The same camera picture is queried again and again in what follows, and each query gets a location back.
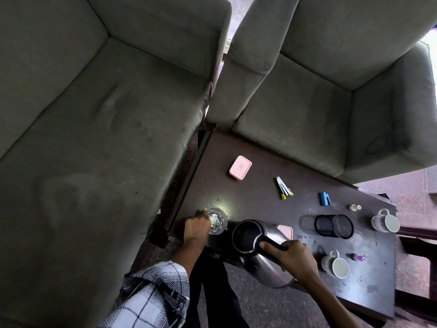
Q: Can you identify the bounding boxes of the person's dark trousers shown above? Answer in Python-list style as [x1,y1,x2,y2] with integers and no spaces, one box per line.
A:
[183,251,250,328]

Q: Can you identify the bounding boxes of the black mesh pen holder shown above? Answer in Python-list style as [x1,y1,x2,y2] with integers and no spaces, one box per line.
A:
[314,214,354,240]

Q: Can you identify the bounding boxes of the clear drinking glass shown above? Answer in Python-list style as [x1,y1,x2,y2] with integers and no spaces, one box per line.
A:
[206,208,229,235]

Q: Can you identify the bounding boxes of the person's right hand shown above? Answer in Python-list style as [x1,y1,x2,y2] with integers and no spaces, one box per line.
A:
[259,240,320,286]

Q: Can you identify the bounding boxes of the white ceramic mug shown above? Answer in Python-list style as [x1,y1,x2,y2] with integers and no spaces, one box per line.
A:
[321,249,350,280]
[371,208,401,233]

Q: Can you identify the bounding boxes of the grey fabric armchair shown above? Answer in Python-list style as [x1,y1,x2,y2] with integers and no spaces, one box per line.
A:
[206,0,437,185]

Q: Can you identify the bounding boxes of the person's left hand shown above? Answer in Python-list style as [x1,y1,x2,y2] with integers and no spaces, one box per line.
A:
[184,209,212,249]

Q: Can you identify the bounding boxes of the large grey fabric sofa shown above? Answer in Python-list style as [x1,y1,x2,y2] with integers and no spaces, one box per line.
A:
[0,0,233,328]

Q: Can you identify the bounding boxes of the plaid shirt sleeve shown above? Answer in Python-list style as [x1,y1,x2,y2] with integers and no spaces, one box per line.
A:
[98,261,190,328]

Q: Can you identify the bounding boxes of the pink rectangular lidded box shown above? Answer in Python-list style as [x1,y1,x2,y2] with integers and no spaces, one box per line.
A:
[229,155,253,181]

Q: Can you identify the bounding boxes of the person's left forearm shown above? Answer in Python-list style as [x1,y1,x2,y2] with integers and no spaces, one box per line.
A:
[170,238,206,270]

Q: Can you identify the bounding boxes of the stainless steel electric kettle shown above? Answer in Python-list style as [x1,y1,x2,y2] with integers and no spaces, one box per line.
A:
[231,219,296,289]

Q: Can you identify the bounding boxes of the person's right forearm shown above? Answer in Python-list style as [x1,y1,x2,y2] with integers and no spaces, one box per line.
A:
[300,272,363,328]

